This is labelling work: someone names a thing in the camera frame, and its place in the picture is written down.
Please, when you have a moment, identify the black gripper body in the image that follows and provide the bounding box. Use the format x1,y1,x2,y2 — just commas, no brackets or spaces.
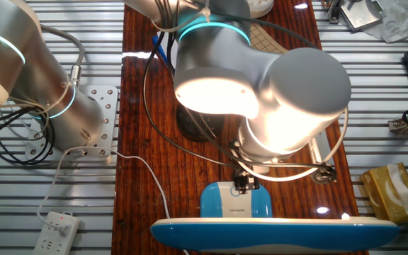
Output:
232,169,261,184

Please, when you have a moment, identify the blue and white desk lamp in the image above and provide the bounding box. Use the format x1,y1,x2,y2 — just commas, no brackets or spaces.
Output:
149,181,402,255

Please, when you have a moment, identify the black bowl of black stones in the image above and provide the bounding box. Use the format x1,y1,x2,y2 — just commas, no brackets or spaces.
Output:
175,104,226,142

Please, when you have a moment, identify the yellow tissue pack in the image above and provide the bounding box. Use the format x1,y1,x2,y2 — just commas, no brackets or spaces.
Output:
361,161,408,225

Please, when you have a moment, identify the beige gridded go board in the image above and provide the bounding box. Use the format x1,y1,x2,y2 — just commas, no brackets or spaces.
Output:
249,23,290,55

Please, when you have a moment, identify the blue tissue pack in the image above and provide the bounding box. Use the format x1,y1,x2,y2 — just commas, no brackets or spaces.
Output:
152,33,176,68

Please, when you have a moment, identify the white bowl of white stones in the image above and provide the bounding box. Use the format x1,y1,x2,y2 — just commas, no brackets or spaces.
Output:
248,0,275,18

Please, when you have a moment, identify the white power strip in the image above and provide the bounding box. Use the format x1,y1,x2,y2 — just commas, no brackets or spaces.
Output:
33,211,81,255

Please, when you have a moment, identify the white plastic bag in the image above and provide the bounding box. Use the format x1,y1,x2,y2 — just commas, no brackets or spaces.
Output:
365,0,408,43

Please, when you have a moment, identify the black round cable connector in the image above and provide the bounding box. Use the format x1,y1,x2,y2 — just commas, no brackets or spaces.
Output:
310,164,338,185

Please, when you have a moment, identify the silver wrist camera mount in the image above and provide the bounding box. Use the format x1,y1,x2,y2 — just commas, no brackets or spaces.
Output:
308,132,336,167

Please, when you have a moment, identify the white lamp power cable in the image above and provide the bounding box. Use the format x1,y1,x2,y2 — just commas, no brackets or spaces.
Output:
36,144,191,255

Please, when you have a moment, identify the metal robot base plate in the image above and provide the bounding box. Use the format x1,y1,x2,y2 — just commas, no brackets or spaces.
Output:
25,84,119,162

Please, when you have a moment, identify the black base cable bundle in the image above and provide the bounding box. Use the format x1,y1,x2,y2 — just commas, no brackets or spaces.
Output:
0,106,56,166

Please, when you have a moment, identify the thick grey robot hose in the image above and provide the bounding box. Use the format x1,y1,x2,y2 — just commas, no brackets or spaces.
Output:
39,24,86,88

